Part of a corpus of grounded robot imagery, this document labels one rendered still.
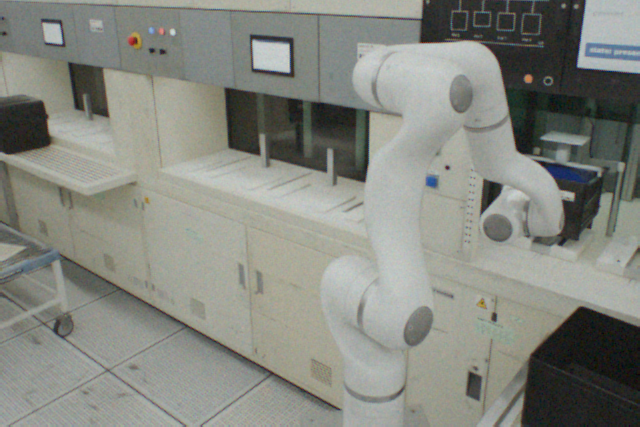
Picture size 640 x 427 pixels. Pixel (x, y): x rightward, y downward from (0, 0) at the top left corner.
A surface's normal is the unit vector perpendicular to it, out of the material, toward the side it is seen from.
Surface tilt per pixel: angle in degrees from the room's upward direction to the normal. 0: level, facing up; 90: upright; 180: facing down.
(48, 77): 90
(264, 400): 0
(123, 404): 0
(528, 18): 90
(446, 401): 90
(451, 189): 90
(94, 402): 0
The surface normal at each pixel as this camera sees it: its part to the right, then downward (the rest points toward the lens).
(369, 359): -0.01, -0.65
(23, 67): 0.78, 0.22
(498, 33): -0.63, 0.27
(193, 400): 0.00, -0.94
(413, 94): -0.81, 0.11
